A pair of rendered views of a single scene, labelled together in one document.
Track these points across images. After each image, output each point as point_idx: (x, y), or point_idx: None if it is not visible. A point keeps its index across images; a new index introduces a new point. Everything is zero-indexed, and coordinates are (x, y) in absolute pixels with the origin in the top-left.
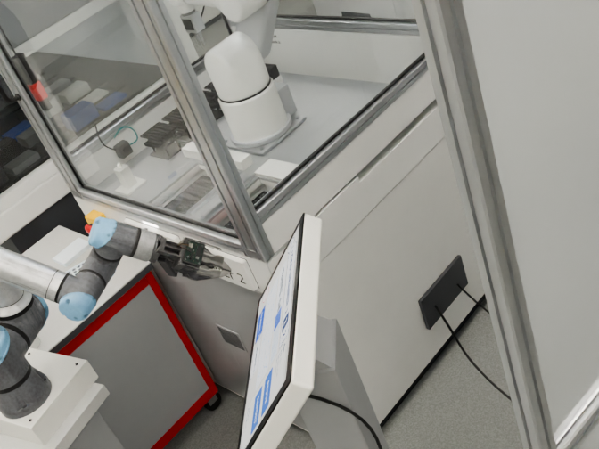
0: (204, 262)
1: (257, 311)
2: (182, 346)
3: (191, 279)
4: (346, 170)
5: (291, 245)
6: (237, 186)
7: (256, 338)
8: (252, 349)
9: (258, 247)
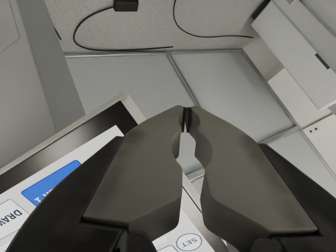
0: (202, 210)
1: (93, 122)
2: None
3: (16, 246)
4: None
5: (189, 241)
6: None
7: (32, 186)
8: (8, 182)
9: (300, 32)
